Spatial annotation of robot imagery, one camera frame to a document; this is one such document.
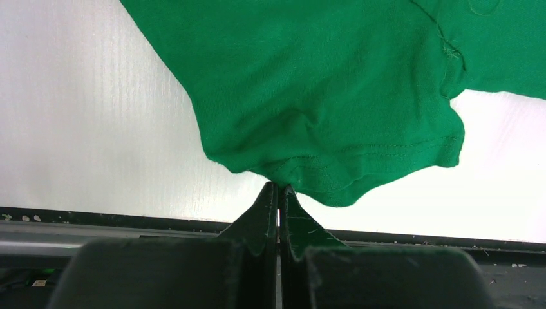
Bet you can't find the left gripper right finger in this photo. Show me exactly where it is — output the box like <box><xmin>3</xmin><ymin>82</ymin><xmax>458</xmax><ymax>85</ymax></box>
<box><xmin>279</xmin><ymin>186</ymin><xmax>494</xmax><ymax>308</ymax></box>

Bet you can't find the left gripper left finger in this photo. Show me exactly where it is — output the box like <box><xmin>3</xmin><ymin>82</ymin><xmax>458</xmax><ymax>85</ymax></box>
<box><xmin>48</xmin><ymin>182</ymin><xmax>278</xmax><ymax>308</ymax></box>

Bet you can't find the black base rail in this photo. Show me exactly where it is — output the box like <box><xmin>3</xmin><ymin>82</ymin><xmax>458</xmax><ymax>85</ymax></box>
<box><xmin>1</xmin><ymin>207</ymin><xmax>545</xmax><ymax>308</ymax></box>

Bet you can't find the green t shirt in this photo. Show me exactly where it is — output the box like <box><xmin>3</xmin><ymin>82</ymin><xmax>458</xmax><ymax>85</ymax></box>
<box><xmin>122</xmin><ymin>1</ymin><xmax>545</xmax><ymax>207</ymax></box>

